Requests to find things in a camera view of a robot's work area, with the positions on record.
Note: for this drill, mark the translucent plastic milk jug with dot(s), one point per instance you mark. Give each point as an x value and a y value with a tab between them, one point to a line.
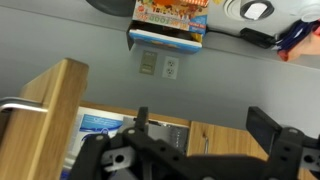
310	9

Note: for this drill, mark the white wall outlet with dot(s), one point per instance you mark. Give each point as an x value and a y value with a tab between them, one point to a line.
170	67

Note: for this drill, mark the black power adapter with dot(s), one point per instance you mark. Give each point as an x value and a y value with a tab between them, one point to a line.
258	37

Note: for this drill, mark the blue play food carton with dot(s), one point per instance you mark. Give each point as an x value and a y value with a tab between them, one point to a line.
166	15

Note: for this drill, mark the white round plate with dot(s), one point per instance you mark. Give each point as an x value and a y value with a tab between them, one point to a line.
230	7

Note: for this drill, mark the clear water bottle pack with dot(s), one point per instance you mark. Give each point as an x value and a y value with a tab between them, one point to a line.
173	136

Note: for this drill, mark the dark grey plate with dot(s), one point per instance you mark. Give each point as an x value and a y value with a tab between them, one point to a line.
110	6

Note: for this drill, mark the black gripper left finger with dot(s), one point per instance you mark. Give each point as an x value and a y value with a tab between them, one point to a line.
133	156

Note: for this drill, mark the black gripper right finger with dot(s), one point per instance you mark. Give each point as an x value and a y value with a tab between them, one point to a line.
286	156

